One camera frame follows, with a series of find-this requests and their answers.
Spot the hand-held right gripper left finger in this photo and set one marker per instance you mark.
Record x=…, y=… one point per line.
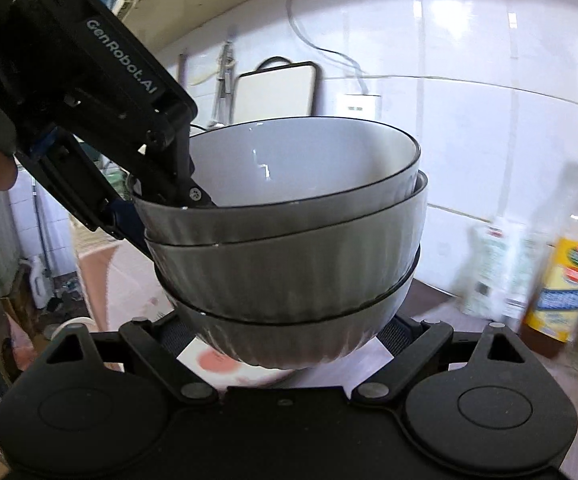
x=171, y=337

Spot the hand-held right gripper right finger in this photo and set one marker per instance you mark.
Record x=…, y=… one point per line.
x=394, y=340

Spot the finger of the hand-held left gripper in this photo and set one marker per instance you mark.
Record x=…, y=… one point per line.
x=189, y=180
x=84, y=195

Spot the white ribbed bowl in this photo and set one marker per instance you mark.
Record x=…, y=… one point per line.
x=289, y=270
x=289, y=340

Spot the white bowl black rim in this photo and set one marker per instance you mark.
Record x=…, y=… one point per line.
x=309, y=165

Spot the pink cloth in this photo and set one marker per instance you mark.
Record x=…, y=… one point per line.
x=109, y=285

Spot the white detergent jug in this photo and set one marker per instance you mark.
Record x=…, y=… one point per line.
x=40, y=282

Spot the white cutting board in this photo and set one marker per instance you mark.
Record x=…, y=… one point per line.
x=276, y=92

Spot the yellow label oil bottle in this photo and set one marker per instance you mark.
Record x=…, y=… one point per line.
x=564, y=270

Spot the white wall socket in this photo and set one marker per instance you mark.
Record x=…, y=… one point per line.
x=358, y=106

